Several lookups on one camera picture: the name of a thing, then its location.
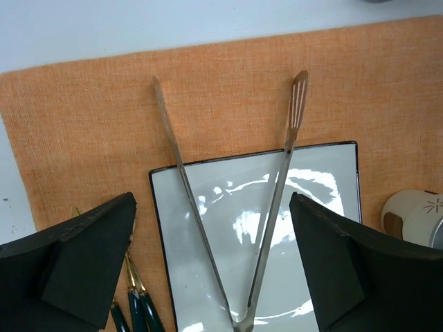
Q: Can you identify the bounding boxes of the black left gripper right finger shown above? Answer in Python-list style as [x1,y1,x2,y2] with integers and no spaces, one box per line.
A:
[289,192,442,331]

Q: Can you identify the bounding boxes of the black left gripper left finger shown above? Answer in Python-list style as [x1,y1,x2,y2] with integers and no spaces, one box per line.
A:
[1,192,136,331]

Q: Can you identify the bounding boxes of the stainless steel tongs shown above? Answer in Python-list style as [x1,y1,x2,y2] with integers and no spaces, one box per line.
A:
[150,71,309,331]

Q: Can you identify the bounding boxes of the cream mug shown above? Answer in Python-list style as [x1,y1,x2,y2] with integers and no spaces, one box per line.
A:
[381,190,442,250]

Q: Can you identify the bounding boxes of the orange cloth placemat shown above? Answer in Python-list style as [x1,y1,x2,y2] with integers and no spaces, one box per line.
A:
[1,15,442,331]

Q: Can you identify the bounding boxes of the white square plate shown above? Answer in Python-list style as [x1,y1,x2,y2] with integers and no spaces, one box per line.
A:
[150,141,361,331]

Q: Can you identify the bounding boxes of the green handled gold knife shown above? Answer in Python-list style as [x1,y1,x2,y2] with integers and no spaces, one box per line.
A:
[71,206,143,332]

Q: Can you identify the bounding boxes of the green handled gold spoon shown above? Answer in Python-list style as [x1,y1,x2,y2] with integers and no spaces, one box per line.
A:
[128,221,166,332]

